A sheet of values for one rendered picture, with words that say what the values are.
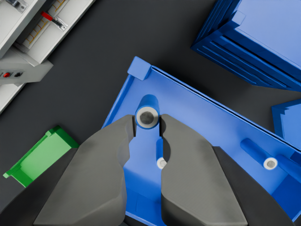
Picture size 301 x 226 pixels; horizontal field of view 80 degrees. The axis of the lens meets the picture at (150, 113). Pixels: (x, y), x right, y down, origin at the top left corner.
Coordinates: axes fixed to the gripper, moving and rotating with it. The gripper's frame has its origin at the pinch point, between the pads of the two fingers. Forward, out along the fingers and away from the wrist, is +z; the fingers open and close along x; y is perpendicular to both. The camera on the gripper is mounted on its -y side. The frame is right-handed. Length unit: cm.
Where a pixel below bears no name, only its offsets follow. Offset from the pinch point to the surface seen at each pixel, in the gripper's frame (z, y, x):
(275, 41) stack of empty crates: 32.1, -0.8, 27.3
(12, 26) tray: 36.6, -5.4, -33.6
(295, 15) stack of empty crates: 33.5, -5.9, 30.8
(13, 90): 51, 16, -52
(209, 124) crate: 13.1, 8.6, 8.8
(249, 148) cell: 9.8, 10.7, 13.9
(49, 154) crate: 53, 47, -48
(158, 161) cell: 6.3, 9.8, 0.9
